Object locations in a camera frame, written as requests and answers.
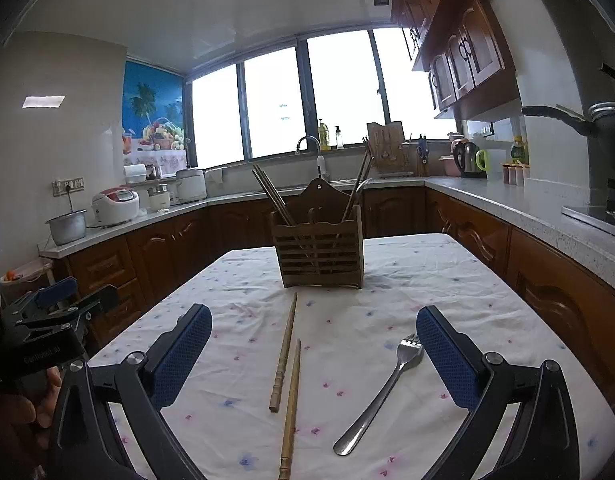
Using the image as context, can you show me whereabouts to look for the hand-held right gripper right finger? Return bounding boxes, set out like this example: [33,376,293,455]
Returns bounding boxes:
[415,304,581,480]

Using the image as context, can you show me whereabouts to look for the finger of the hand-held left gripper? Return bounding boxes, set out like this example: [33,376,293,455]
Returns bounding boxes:
[16,285,120,334]
[8,277,79,320]

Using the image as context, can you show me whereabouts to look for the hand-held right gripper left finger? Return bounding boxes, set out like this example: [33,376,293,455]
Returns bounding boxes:
[50,302,214,480]

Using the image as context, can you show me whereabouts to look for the metal fork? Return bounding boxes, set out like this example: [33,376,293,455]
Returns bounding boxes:
[333,333,425,457]

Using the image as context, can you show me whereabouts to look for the light wooden chopstick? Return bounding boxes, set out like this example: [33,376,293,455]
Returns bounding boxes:
[278,338,302,480]
[268,292,298,414]

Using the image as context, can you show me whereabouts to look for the wooden utensil holder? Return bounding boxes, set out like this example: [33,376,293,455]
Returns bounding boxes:
[269,177,365,290]

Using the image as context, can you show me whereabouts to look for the person's left hand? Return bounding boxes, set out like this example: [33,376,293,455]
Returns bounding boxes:
[0,366,64,466]

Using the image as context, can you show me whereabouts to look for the white storage rack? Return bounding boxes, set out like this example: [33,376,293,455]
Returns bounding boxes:
[0,257,55,307]

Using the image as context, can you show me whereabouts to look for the metal pot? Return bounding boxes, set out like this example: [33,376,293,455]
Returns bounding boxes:
[46,209,88,246]

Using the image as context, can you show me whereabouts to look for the red and white rice cooker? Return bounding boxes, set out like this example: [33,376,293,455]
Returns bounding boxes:
[90,186,141,228]

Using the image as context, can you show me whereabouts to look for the floral white tablecloth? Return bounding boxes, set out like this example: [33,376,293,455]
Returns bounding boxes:
[84,232,614,480]

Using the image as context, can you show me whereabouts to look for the small white appliance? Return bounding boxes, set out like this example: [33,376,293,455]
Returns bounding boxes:
[148,183,172,211]

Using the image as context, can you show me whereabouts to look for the thin chopstick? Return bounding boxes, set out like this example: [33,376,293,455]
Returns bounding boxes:
[251,167,288,226]
[342,150,374,223]

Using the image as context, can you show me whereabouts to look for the steel sink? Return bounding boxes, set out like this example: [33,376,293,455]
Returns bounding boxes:
[243,186,315,197]

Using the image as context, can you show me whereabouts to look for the row of spice jars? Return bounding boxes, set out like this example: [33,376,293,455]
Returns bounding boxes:
[502,162,531,186]

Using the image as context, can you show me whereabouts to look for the steel electric kettle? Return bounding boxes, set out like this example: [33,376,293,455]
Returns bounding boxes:
[452,139,483,179]

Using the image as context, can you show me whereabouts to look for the black cooktop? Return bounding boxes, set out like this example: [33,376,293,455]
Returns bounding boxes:
[561,204,615,243]

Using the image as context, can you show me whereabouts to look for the wooden cutting board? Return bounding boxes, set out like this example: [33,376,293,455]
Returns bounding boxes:
[366,120,405,174]

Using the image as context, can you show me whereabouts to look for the chrome faucet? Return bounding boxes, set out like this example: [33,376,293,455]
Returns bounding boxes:
[294,134,331,182]

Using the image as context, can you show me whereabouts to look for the black pan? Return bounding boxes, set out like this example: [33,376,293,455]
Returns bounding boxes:
[521,102,615,182]

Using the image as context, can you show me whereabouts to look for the kitchen window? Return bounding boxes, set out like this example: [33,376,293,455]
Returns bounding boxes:
[184,27,459,169]

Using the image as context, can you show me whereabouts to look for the wall power outlet strip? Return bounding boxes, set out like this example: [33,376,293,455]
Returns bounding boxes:
[52,177,85,197]

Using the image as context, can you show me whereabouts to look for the tropical fruit wall poster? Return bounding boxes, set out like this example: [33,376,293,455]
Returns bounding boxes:
[122,59,189,167]

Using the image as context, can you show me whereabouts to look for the wooden wall cabinets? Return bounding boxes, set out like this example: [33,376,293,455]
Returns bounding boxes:
[389,0,521,122]

